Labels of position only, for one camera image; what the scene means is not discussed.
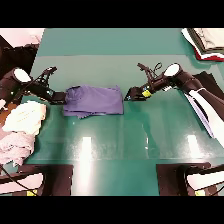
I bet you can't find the red garment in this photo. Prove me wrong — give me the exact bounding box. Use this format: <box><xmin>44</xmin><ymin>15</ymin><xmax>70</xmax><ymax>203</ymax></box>
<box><xmin>194</xmin><ymin>49</ymin><xmax>224</xmax><ymax>63</ymax></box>

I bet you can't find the cream garment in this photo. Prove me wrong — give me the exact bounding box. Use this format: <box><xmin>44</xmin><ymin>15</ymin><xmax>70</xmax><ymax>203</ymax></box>
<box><xmin>1</xmin><ymin>100</ymin><xmax>48</xmax><ymax>136</ymax></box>

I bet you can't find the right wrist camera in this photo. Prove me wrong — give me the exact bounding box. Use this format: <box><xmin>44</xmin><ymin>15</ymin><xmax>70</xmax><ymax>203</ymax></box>
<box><xmin>136</xmin><ymin>61</ymin><xmax>164</xmax><ymax>86</ymax></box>

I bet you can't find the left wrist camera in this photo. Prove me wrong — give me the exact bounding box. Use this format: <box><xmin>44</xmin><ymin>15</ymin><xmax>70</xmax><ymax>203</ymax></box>
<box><xmin>31</xmin><ymin>66</ymin><xmax>58</xmax><ymax>91</ymax></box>

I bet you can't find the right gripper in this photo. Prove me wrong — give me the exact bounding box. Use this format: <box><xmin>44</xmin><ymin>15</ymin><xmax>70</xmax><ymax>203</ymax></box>
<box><xmin>123</xmin><ymin>85</ymin><xmax>150</xmax><ymax>102</ymax></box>

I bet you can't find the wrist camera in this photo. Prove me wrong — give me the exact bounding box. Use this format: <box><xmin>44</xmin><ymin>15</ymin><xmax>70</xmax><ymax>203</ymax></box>
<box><xmin>31</xmin><ymin>66</ymin><xmax>58</xmax><ymax>91</ymax></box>
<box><xmin>136</xmin><ymin>61</ymin><xmax>164</xmax><ymax>86</ymax></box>

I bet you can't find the white garment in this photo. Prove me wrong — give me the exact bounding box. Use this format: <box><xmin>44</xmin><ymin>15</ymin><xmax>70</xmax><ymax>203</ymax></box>
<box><xmin>181</xmin><ymin>28</ymin><xmax>224</xmax><ymax>51</ymax></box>

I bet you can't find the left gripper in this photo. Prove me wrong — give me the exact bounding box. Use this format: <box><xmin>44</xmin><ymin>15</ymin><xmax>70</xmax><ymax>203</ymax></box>
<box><xmin>49</xmin><ymin>91</ymin><xmax>68</xmax><ymax>105</ymax></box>

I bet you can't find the purple garment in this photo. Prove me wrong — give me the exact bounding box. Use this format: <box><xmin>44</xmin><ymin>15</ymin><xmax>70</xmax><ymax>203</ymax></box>
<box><xmin>62</xmin><ymin>84</ymin><xmax>125</xmax><ymax>120</ymax></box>

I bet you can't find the dark green garment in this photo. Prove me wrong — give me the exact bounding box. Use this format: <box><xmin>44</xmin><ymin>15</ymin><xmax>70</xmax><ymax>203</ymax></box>
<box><xmin>187</xmin><ymin>28</ymin><xmax>224</xmax><ymax>57</ymax></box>

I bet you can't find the pink garment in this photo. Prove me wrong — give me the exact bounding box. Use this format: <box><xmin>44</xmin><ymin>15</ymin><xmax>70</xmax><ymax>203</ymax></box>
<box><xmin>0</xmin><ymin>128</ymin><xmax>36</xmax><ymax>167</ymax></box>

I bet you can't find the black cable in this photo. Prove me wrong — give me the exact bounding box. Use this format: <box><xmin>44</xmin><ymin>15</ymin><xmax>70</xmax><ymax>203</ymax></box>
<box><xmin>0</xmin><ymin>164</ymin><xmax>31</xmax><ymax>193</ymax></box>

